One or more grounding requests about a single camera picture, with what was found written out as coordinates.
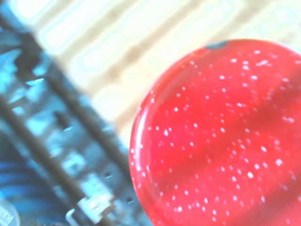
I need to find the red speckled enamel mug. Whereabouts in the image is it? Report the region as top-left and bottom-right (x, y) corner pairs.
(128, 39), (301, 226)

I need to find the white plastic rack clip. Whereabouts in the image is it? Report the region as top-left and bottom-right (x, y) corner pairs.
(65, 193), (116, 225)

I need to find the dishwasher with metal walls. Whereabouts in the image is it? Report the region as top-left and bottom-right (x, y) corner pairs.
(0, 9), (151, 226)

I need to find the blue striped plate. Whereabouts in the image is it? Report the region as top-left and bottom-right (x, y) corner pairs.
(0, 160), (59, 219)

